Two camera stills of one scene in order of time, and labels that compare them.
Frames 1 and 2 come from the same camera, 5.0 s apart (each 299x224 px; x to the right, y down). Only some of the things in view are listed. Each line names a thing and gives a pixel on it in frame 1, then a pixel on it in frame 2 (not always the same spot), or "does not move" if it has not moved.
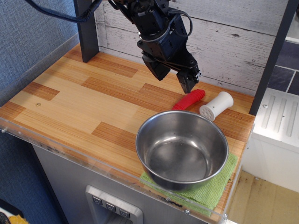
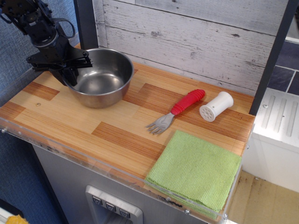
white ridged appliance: [272, 153] does not move
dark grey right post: [274, 56] does not move
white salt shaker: [216, 105] does not move
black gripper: [171, 48] -> [63, 61]
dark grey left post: [87, 29] does not move
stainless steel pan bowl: [181, 150] -> [106, 83]
